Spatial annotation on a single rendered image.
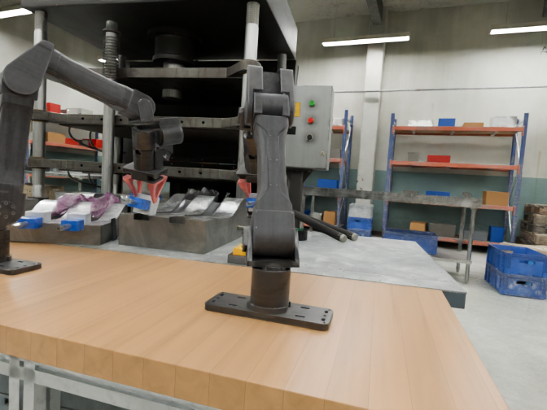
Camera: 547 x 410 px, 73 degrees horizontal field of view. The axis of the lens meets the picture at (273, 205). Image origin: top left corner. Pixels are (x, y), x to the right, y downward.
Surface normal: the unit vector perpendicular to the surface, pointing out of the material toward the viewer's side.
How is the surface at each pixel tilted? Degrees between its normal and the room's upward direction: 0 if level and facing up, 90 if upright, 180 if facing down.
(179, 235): 90
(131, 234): 90
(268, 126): 60
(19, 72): 90
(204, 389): 90
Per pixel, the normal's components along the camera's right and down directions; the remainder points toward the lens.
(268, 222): 0.16, -0.43
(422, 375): 0.07, -0.99
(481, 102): -0.36, 0.04
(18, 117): 0.68, 0.25
